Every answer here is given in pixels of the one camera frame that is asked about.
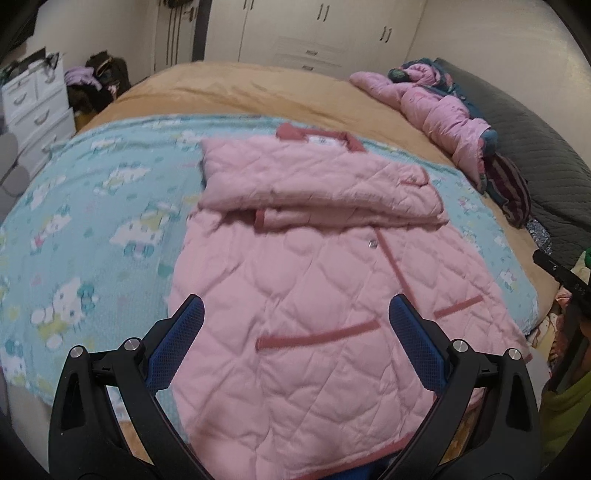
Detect white wardrobe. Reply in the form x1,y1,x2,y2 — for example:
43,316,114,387
203,0,426,75

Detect blue cloth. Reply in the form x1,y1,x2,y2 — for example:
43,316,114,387
339,455,386,480

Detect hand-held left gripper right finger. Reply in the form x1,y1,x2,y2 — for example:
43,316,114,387
389,294,541,480

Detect black bag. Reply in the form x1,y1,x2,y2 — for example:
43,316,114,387
74,52,131,114

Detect pink puffer jacket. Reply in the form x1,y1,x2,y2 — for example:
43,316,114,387
349,62,492,169

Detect white drawer cabinet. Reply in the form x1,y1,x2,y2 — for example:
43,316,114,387
0,46,77,167

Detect green garment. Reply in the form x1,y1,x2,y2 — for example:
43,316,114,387
538,369,591,467

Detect floral printed bedsheet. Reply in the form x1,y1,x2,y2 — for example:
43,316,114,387
531,258,575,370

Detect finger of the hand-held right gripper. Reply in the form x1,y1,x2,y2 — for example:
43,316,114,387
532,249,591,301

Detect purple clothes pile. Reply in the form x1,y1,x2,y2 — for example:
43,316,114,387
64,66,103,89

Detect grey quilted cover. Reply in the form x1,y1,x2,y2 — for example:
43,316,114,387
434,58,591,257

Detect grey chair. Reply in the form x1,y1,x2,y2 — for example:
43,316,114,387
0,131,29,199

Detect cartoon printed blue blanket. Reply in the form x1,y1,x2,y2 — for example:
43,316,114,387
0,113,539,407

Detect striped dark cloth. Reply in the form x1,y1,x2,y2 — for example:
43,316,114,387
482,154,532,229

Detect pink quilted jacket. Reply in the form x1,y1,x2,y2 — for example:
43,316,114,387
166,122,532,480

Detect tan bed cover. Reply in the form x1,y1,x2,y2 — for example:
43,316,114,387
76,60,561,333

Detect white door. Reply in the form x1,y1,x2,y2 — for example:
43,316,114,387
154,0,206,72

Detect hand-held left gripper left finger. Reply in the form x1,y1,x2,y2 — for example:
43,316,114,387
48,294,206,480

